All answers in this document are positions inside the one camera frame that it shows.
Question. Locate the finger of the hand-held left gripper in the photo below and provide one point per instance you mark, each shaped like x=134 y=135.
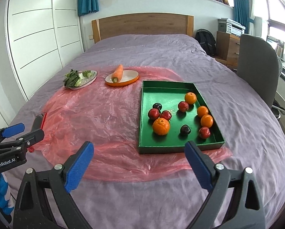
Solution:
x=13 y=128
x=33 y=137

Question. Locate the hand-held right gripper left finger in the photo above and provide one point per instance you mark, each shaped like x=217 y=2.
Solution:
x=79 y=169

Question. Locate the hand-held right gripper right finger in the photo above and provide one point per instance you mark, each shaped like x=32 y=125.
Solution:
x=198 y=169

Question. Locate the small red apple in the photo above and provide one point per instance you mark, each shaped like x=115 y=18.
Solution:
x=154 y=113
x=166 y=115
x=183 y=106
x=204 y=132

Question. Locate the green shallow box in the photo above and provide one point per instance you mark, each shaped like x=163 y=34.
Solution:
x=173 y=138

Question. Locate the dark purple plum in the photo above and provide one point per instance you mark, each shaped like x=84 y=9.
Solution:
x=185 y=130
x=157 y=106

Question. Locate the large orange tangerine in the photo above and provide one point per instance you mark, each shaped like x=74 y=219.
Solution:
x=161 y=127

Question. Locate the phone in red case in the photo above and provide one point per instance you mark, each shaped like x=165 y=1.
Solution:
x=38 y=120

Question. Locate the blue white striped cloth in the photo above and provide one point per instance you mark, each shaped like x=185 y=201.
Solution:
x=2 y=190

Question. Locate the pink plastic sheet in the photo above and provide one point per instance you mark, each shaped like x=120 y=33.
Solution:
x=97 y=114

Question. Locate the green bok choy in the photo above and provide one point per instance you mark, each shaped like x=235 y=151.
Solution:
x=72 y=78

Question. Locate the white oval plate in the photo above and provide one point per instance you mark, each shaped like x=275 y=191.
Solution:
x=91 y=80

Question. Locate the small bok choy piece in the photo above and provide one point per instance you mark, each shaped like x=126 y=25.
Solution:
x=87 y=73

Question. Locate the white wardrobe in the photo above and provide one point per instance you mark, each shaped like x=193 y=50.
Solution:
x=35 y=40

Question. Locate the carrot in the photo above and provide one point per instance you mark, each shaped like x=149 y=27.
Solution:
x=117 y=74

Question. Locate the orange oval dish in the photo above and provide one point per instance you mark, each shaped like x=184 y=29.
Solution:
x=130 y=75

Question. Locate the grey office chair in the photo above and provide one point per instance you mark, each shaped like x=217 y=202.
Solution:
x=257 y=66

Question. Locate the wooden dresser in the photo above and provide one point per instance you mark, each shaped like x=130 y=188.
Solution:
x=227 y=47

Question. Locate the black backpack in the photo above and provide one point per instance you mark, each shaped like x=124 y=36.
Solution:
x=205 y=41

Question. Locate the bed with purple sheet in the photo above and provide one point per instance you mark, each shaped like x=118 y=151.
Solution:
x=145 y=52

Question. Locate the white printer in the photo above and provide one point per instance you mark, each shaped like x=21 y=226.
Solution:
x=235 y=28

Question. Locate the wooden headboard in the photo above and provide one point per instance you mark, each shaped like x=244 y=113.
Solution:
x=142 y=26

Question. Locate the window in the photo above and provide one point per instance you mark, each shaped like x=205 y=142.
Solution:
x=278 y=9

